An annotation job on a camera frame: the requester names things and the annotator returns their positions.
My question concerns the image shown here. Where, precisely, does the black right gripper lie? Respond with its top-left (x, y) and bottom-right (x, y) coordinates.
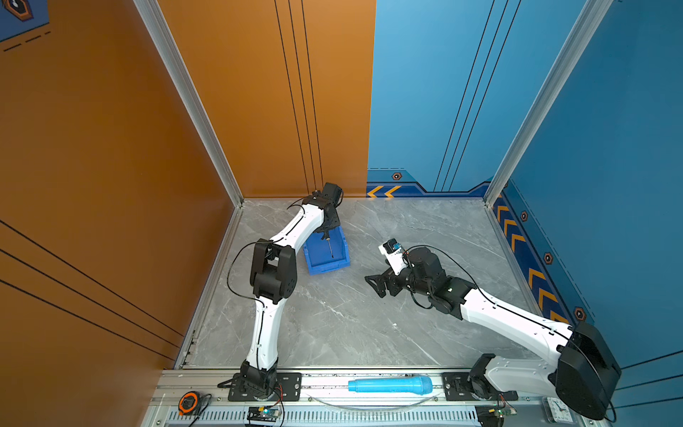
top-left (363, 258), bottom-right (433, 299)

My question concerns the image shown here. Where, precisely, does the black yellow screwdriver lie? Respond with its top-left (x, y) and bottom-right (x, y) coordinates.
top-left (324, 234), bottom-right (335, 260)

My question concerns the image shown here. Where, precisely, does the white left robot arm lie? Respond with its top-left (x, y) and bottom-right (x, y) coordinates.
top-left (223, 183), bottom-right (350, 400)

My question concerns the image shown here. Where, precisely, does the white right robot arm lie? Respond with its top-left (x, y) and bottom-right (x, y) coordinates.
top-left (365, 239), bottom-right (622, 422)

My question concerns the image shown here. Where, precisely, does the blue plastic bin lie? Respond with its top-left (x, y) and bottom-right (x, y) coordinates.
top-left (303, 227), bottom-right (350, 276)

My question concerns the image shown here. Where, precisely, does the light blue plastic tube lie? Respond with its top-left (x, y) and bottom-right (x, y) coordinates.
top-left (347, 375), bottom-right (433, 395)

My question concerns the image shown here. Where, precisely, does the small circuit board right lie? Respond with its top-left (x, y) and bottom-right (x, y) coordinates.
top-left (475, 407), bottom-right (518, 427)

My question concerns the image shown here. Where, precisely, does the green circuit board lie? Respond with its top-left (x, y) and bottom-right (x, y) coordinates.
top-left (247, 407), bottom-right (282, 425)

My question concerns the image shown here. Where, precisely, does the small white clock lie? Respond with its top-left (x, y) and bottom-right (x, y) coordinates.
top-left (542, 397), bottom-right (575, 425)

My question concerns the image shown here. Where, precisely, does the orange black tape measure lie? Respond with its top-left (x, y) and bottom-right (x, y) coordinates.
top-left (178, 391), bottom-right (202, 416)

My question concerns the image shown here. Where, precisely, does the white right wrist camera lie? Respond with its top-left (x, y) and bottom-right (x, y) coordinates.
top-left (378, 238), bottom-right (409, 276)

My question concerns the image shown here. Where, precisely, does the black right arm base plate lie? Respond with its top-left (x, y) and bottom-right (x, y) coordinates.
top-left (441, 372), bottom-right (519, 401)

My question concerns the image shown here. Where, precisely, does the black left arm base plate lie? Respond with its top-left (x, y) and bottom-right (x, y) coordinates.
top-left (228, 372), bottom-right (302, 402)

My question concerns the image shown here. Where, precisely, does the aluminium front rail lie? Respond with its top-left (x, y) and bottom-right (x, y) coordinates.
top-left (141, 367), bottom-right (609, 427)

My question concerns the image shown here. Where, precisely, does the aluminium corner post left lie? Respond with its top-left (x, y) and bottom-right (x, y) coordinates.
top-left (133, 0), bottom-right (244, 208)

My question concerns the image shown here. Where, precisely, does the aluminium corner post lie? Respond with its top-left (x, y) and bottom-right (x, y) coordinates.
top-left (133, 0), bottom-right (244, 208)
top-left (483, 0), bottom-right (613, 208)

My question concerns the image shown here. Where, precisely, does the aluminium corner post right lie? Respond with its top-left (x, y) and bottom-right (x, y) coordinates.
top-left (483, 0), bottom-right (613, 208)

